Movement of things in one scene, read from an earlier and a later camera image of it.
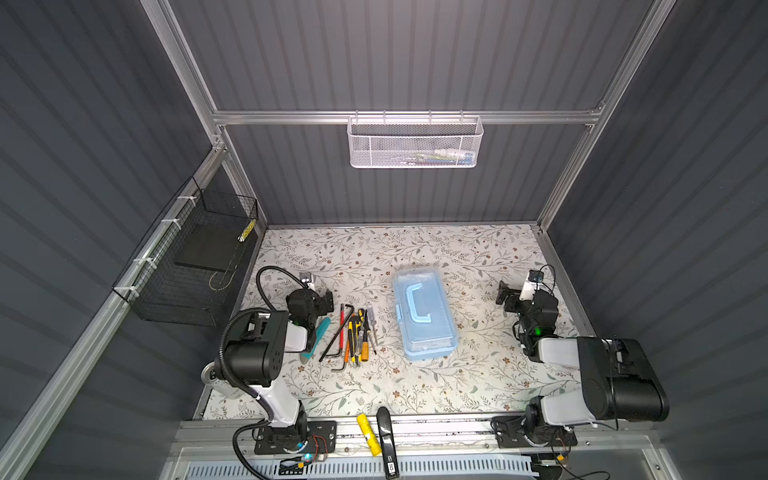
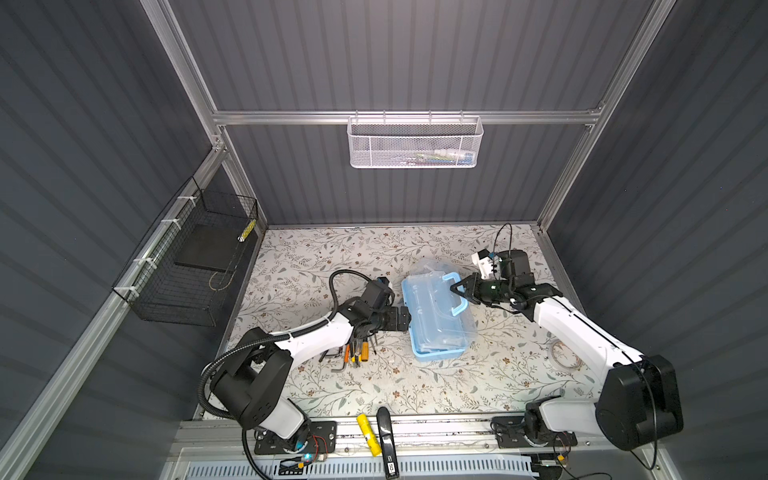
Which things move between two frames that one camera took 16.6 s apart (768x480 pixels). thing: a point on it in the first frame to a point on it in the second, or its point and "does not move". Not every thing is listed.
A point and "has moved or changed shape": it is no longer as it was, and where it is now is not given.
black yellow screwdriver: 365,342 does not move
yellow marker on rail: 370,434 does not move
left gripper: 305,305 to 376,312
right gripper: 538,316 to 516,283
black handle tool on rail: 391,461 does not move
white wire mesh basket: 441,139 does not move
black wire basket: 189,268 does not move
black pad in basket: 216,247 does not move
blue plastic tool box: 427,325 has moved or changed shape
